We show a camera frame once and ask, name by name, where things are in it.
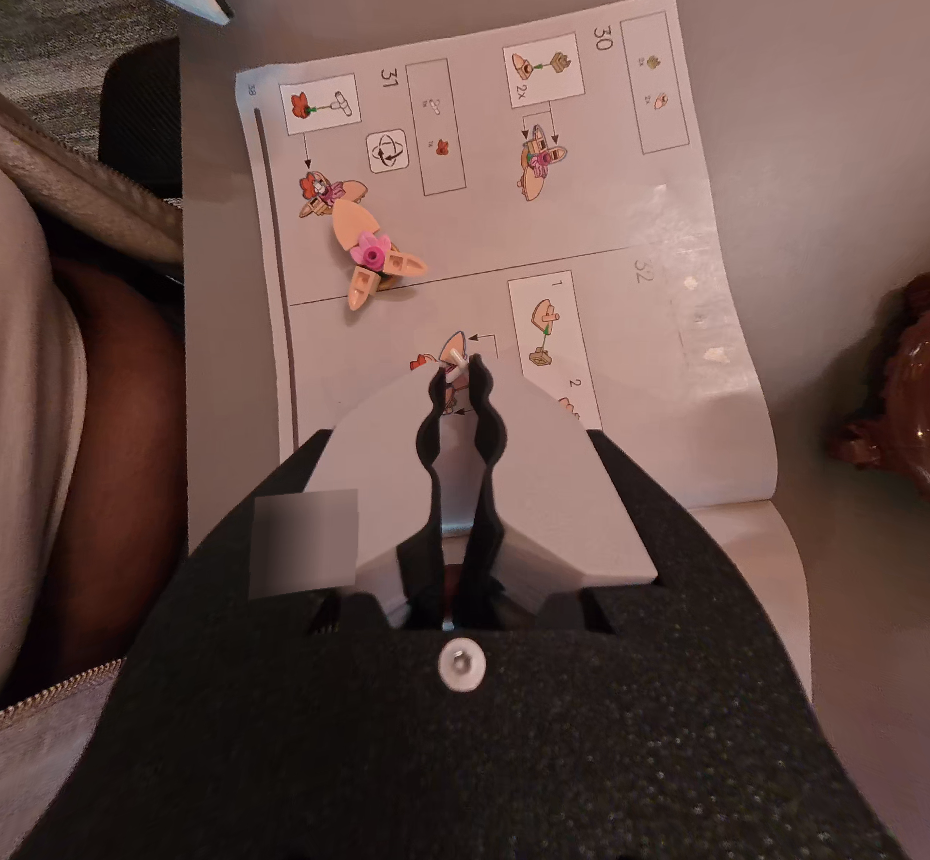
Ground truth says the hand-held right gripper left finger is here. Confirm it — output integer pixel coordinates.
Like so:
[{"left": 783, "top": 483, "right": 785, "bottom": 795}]
[{"left": 301, "top": 365, "right": 448, "bottom": 630}]

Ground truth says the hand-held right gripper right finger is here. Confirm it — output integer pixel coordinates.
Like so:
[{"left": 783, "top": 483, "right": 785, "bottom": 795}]
[{"left": 443, "top": 353, "right": 661, "bottom": 632}]

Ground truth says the person in beige jacket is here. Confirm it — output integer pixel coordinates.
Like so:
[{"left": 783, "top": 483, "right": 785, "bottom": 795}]
[{"left": 0, "top": 93, "right": 186, "bottom": 860}]

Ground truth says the carved brown wooden stand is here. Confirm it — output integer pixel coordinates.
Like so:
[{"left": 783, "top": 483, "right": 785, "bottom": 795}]
[{"left": 828, "top": 272, "right": 930, "bottom": 502}]

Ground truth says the black chair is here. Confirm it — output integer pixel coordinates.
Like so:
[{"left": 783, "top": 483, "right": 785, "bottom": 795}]
[{"left": 98, "top": 38, "right": 183, "bottom": 201}]

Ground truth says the grey desk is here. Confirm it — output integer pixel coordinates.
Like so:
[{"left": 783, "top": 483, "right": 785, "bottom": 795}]
[{"left": 176, "top": 0, "right": 930, "bottom": 854}]

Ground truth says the brick instruction booklet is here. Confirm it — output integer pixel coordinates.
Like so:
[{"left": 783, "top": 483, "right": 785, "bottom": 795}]
[{"left": 234, "top": 0, "right": 813, "bottom": 701}]

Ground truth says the beige shirt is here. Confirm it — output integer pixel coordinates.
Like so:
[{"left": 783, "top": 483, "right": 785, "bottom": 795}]
[{"left": 0, "top": 170, "right": 90, "bottom": 690}]

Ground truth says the person's leg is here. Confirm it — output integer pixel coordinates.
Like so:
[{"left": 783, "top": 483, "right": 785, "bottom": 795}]
[{"left": 47, "top": 253, "right": 188, "bottom": 668}]

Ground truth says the peach and pink brick flower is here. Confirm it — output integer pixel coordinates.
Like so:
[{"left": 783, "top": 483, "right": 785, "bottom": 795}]
[{"left": 330, "top": 195, "right": 430, "bottom": 313}]

